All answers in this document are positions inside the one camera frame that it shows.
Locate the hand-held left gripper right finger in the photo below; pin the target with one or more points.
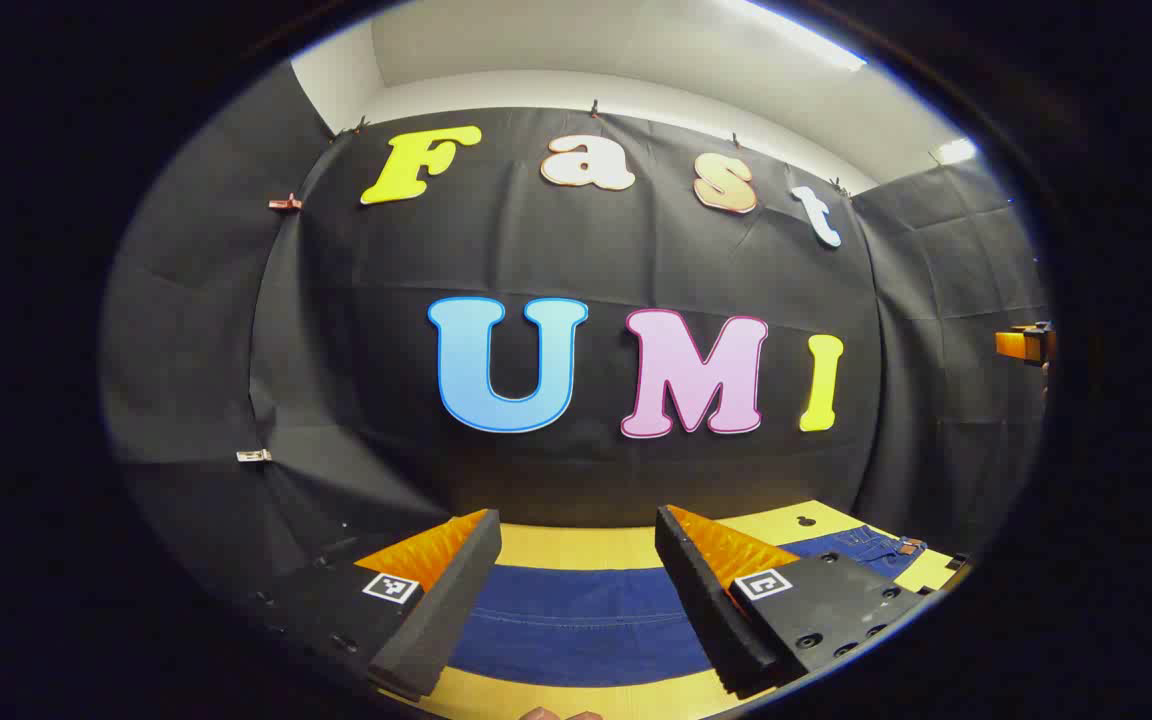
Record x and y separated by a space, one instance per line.
701 600

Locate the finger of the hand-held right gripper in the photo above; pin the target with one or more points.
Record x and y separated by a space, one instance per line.
1021 344

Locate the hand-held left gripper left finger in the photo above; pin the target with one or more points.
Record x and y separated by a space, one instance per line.
446 610

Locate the blue denim jeans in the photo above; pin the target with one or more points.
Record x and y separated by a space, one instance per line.
576 620

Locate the ceiling light strip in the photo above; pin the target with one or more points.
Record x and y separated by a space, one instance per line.
956 151

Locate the white clip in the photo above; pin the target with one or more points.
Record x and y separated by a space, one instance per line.
254 456

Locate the black backdrop cloth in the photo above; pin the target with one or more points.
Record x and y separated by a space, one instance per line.
536 250

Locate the orange clip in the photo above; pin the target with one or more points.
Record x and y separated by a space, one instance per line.
285 203

